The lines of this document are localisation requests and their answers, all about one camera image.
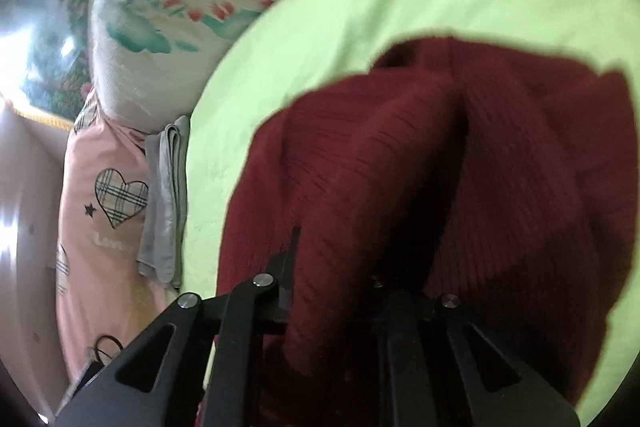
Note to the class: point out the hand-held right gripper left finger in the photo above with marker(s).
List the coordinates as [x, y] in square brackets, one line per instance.
[285, 277]

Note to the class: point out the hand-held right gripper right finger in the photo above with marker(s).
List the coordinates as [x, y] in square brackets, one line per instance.
[400, 312]

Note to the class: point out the maroon knit hoodie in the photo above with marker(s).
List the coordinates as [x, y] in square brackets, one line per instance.
[375, 157]

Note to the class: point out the grey folded towel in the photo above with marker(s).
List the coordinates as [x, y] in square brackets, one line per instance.
[160, 207]

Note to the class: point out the pink garment with plaid heart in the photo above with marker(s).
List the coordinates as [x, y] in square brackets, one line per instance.
[100, 282]

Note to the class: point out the white floral quilt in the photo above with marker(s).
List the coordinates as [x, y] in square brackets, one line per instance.
[150, 72]

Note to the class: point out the landscape wall picture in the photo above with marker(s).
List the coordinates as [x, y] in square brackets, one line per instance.
[45, 57]

